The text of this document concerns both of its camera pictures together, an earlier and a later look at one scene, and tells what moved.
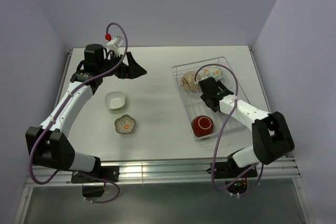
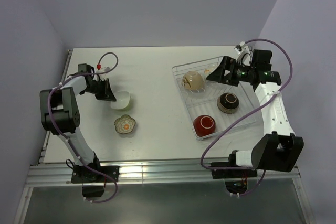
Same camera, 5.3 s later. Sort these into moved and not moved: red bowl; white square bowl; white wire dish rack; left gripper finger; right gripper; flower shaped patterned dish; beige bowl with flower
Moved: white square bowl; right gripper; left gripper finger
Not moved: beige bowl with flower; white wire dish rack; flower shaped patterned dish; red bowl
